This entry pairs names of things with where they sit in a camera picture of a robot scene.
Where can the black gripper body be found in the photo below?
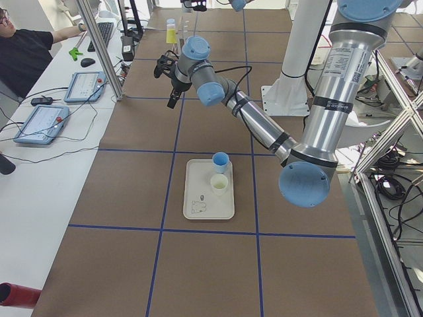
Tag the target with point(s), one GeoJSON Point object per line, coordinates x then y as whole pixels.
{"type": "Point", "coordinates": [200, 4]}
{"type": "Point", "coordinates": [177, 86]}

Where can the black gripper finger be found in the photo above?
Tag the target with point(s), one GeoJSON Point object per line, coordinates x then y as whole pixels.
{"type": "Point", "coordinates": [173, 99]}

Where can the light blue cup front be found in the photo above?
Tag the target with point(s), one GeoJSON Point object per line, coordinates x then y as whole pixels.
{"type": "Point", "coordinates": [171, 22]}

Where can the light blue cup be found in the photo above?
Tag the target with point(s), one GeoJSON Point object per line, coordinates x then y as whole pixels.
{"type": "Point", "coordinates": [171, 22]}
{"type": "Point", "coordinates": [220, 162]}

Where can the cream white cup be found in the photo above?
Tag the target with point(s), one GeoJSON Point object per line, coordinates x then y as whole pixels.
{"type": "Point", "coordinates": [219, 184]}

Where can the dark box with label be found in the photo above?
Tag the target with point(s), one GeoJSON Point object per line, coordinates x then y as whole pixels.
{"type": "Point", "coordinates": [127, 51]}

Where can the black keyboard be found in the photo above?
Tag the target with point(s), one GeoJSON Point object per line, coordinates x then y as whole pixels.
{"type": "Point", "coordinates": [105, 29]}

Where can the black computer mouse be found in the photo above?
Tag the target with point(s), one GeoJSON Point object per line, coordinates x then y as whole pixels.
{"type": "Point", "coordinates": [85, 62]}

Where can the grey teach pendant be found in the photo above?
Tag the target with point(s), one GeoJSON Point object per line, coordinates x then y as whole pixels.
{"type": "Point", "coordinates": [85, 86]}
{"type": "Point", "coordinates": [43, 125]}

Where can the green plastic part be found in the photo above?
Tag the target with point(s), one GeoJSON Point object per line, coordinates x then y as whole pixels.
{"type": "Point", "coordinates": [75, 53]}

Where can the cream plastic tray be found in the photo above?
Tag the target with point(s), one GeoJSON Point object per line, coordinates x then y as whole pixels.
{"type": "Point", "coordinates": [202, 200]}

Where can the black power adapter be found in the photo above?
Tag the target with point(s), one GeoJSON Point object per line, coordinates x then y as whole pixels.
{"type": "Point", "coordinates": [42, 101]}

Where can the person in black shirt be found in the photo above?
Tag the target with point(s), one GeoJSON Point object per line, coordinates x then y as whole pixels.
{"type": "Point", "coordinates": [25, 54]}

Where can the red thermos bottle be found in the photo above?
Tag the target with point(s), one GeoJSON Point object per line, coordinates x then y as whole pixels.
{"type": "Point", "coordinates": [19, 296]}

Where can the white wire cup rack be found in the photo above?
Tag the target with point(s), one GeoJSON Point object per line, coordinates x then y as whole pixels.
{"type": "Point", "coordinates": [182, 30]}

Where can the aluminium frame post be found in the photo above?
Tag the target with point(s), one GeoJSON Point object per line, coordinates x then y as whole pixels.
{"type": "Point", "coordinates": [100, 47]}

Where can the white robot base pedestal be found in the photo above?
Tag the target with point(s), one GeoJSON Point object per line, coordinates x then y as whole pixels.
{"type": "Point", "coordinates": [288, 94]}

